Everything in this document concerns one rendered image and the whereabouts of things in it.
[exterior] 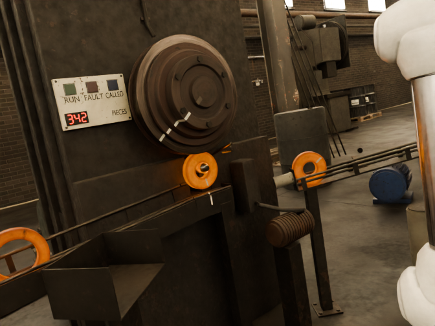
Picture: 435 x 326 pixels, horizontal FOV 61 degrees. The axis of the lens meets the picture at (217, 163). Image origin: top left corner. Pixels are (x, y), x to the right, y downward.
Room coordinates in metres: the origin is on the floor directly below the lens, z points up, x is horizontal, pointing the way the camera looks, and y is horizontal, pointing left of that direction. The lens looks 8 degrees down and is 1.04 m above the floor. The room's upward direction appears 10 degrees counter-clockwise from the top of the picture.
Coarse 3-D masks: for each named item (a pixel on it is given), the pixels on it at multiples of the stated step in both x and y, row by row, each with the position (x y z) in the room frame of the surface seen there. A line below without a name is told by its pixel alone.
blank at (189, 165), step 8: (192, 160) 1.47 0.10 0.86; (200, 160) 1.49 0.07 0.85; (208, 160) 1.51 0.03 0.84; (184, 168) 1.46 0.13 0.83; (192, 168) 1.46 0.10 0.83; (216, 168) 1.53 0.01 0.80; (184, 176) 1.46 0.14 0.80; (192, 176) 1.46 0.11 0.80; (208, 176) 1.50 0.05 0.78; (216, 176) 1.53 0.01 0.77; (192, 184) 1.46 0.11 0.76; (200, 184) 1.48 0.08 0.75; (208, 184) 1.50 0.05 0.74
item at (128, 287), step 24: (96, 240) 1.10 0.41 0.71; (120, 240) 1.12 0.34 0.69; (144, 240) 1.09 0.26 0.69; (72, 264) 0.99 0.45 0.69; (96, 264) 1.08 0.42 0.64; (120, 264) 1.12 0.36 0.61; (144, 264) 1.09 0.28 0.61; (48, 288) 0.89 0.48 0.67; (72, 288) 0.87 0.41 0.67; (96, 288) 0.84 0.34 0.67; (120, 288) 0.97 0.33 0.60; (144, 288) 0.95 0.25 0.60; (72, 312) 0.87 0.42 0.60; (96, 312) 0.85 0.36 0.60; (120, 312) 0.86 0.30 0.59
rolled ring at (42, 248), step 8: (0, 232) 1.07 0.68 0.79; (8, 232) 1.07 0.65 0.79; (16, 232) 1.08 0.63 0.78; (24, 232) 1.09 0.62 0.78; (32, 232) 1.10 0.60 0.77; (0, 240) 1.05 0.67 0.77; (8, 240) 1.06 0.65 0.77; (32, 240) 1.10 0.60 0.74; (40, 240) 1.11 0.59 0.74; (40, 248) 1.11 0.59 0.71; (48, 248) 1.12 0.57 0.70; (40, 256) 1.11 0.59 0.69; (48, 256) 1.12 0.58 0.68; (0, 280) 1.04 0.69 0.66
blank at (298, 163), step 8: (304, 152) 1.66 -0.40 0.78; (312, 152) 1.65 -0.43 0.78; (296, 160) 1.64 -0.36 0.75; (304, 160) 1.64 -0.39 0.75; (312, 160) 1.64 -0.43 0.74; (320, 160) 1.65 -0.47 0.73; (296, 168) 1.64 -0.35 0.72; (320, 168) 1.65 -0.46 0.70; (296, 176) 1.64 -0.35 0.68; (312, 184) 1.64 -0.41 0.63
